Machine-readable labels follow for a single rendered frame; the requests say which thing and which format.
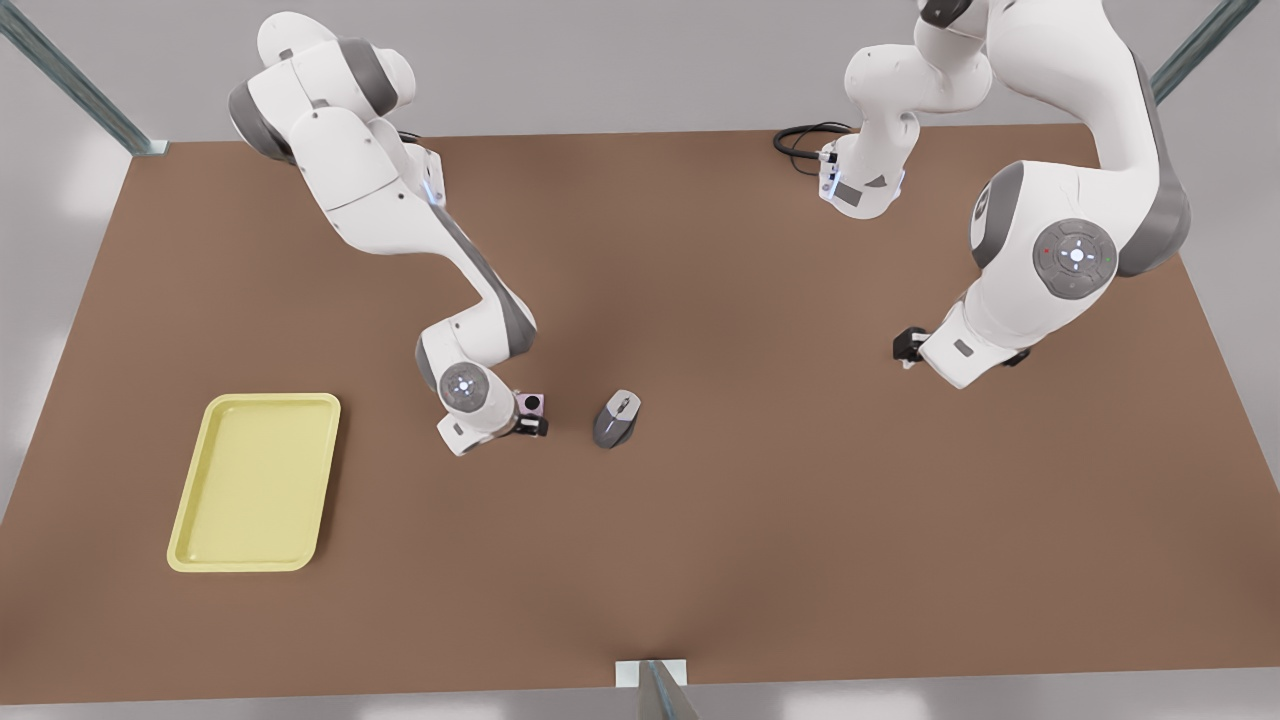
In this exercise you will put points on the silver frame post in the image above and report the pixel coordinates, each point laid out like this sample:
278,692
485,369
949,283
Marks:
75,85
1200,45
660,690

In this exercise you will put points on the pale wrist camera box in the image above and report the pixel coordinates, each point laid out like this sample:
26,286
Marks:
531,404

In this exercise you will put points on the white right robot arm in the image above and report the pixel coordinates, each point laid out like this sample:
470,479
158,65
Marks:
350,170

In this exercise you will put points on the grey computer mouse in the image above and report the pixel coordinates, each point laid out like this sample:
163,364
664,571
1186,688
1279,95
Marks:
617,419

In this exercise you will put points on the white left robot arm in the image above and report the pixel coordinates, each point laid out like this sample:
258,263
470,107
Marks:
1060,130

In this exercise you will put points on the yellow plastic tray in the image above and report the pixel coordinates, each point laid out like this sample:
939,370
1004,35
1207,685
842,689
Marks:
255,483

